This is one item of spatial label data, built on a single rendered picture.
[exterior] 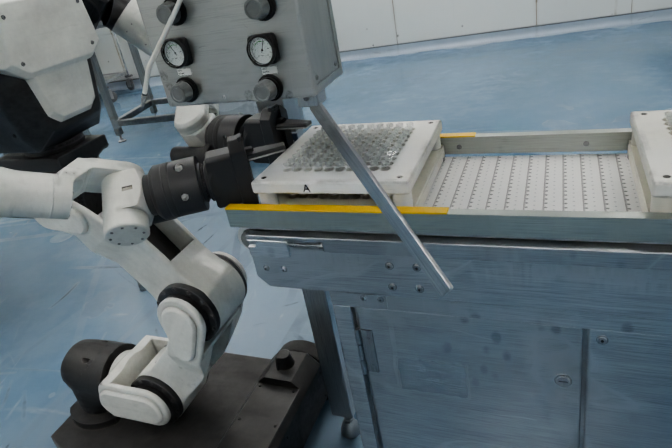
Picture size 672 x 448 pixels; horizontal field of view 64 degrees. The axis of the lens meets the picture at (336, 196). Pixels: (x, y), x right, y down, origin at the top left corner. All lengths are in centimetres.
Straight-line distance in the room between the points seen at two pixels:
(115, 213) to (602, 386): 76
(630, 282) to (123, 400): 114
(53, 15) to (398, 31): 500
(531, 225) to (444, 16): 522
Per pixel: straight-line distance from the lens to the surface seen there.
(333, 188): 76
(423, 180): 83
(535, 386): 94
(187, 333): 115
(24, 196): 84
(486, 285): 76
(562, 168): 90
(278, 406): 144
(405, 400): 103
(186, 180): 83
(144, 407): 143
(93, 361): 156
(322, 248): 79
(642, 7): 607
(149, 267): 117
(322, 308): 128
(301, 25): 64
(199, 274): 114
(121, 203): 85
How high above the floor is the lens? 120
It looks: 25 degrees down
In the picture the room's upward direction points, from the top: 11 degrees counter-clockwise
